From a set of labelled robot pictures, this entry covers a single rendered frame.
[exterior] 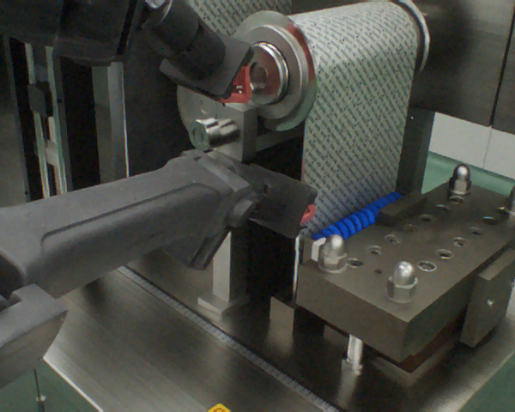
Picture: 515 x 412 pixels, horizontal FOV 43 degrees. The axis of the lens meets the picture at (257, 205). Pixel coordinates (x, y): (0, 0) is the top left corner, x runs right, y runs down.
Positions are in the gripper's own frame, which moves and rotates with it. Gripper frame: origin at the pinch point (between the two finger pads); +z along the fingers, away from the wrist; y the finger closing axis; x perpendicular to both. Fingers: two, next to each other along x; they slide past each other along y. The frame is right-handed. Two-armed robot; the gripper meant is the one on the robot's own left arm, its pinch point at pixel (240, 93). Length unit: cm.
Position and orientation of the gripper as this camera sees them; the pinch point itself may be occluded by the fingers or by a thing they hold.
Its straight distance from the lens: 80.8
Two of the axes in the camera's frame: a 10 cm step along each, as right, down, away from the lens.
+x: 4.8, -8.8, 0.5
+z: 4.5, 2.9, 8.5
